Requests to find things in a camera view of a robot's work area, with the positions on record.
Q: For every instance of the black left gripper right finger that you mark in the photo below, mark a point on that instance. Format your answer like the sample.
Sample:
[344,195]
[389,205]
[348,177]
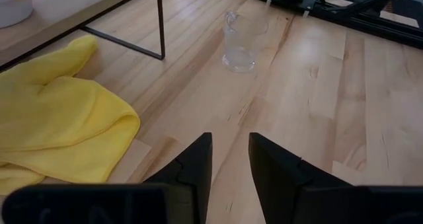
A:
[274,171]

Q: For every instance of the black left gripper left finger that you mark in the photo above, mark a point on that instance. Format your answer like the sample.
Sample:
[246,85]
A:
[195,164]

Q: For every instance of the yellow mug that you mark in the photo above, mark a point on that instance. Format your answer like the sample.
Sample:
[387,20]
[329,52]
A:
[15,12]

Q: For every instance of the wooden shelf with black legs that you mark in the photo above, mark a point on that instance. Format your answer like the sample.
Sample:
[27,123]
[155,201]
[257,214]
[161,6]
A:
[66,27]

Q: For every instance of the clear glass cup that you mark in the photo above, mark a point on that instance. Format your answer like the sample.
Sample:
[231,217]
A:
[238,59]

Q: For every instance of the yellow cloth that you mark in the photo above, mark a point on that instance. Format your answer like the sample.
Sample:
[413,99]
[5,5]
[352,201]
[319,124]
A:
[59,118]

